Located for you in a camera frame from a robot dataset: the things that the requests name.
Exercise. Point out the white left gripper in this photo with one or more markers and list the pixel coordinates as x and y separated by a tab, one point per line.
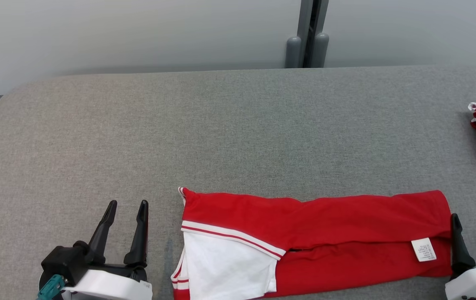
108	285

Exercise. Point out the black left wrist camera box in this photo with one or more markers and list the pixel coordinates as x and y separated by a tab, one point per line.
65	262

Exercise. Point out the grey metal partition post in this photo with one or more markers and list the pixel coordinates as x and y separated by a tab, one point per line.
306	33

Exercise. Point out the red white basketball jersey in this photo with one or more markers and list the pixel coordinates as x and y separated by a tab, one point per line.
325	221

